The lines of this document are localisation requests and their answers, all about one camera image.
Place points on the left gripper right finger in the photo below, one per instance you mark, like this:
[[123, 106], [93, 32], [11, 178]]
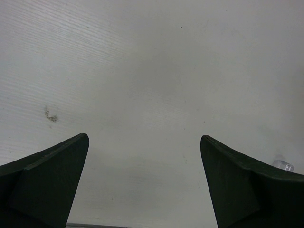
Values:
[[247, 193]]

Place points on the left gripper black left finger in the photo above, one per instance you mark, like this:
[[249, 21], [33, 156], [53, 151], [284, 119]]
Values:
[[38, 191]]

